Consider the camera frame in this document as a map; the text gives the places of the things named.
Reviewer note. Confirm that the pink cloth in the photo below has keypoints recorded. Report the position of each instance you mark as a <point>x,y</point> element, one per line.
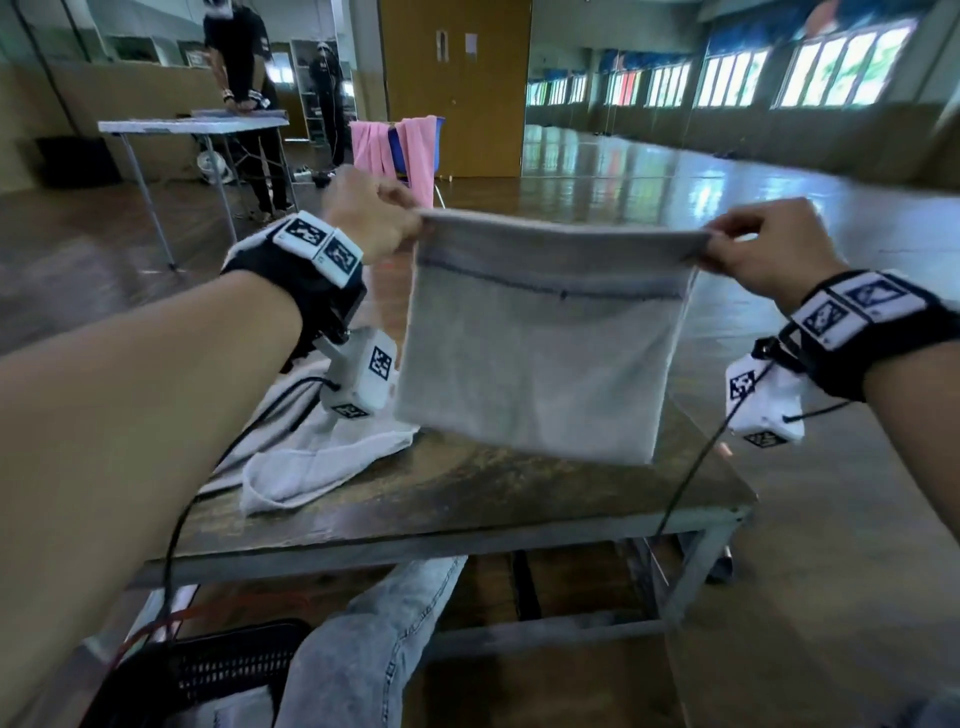
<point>418,157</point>
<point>371,150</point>

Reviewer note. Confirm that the white floor fan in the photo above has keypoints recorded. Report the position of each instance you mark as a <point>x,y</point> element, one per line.
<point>214,166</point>

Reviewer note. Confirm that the person's right forearm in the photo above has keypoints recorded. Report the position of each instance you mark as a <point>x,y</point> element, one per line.
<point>922,435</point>

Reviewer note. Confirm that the light grey smooth towel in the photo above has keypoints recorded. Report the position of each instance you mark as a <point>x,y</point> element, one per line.
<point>315,465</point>

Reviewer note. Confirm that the black left wrist marker band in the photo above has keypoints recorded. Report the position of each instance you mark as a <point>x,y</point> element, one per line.
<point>300,285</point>

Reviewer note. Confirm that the person's left hand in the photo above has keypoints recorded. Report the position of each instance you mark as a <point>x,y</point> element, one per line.
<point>371,217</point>

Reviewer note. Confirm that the metal shelf rack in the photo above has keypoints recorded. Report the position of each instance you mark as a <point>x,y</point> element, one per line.
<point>304,90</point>

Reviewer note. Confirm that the person's right hand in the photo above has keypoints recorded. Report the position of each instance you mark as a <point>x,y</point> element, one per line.
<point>780,251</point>

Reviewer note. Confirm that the row of windows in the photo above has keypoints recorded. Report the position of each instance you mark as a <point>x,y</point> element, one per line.
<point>825,71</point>

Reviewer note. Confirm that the black wrist marker band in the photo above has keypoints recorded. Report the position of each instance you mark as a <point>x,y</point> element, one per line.
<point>300,285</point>
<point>862,330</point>

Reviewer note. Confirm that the black plastic mesh basket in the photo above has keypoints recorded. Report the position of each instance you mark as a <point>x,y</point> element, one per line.
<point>225,660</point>

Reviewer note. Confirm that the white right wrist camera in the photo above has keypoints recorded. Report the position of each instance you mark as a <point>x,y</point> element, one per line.
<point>765,409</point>

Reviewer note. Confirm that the blue chair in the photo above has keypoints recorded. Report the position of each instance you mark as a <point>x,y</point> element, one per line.
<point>397,150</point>

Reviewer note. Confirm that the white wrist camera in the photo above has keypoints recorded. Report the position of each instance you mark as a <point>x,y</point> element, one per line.
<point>765,409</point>
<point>360,375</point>

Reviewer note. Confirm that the black shoes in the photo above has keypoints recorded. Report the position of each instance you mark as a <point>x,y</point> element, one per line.
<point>322,180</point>

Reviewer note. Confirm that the grey folding table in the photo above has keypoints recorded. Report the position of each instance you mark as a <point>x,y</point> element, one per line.
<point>187,126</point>

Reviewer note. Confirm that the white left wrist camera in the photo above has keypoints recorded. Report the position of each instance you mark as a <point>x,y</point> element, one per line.
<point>360,375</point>

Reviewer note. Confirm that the black right wrist marker band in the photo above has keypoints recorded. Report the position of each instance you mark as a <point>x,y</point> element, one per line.
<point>862,330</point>

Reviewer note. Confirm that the yellow wooden door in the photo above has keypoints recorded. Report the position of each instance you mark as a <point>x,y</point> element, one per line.
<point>480,112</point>

